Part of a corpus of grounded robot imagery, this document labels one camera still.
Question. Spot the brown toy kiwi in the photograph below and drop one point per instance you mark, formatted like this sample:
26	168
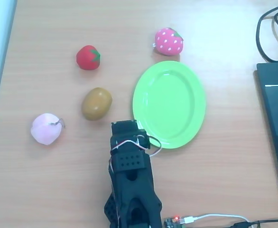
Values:
96	103

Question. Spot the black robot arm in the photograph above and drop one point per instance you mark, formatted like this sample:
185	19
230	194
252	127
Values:
132	185

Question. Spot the green oval plate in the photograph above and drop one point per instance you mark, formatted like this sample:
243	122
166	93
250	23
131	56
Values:
172	99

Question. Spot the pale pink toy peach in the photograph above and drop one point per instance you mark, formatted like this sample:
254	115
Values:
45	130

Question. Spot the red toy tomato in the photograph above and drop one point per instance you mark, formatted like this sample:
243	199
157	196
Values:
86	58

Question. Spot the pink dotted toy strawberry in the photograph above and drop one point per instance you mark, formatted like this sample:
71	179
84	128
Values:
168	42

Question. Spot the motor controller board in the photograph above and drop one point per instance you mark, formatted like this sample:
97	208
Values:
173	222

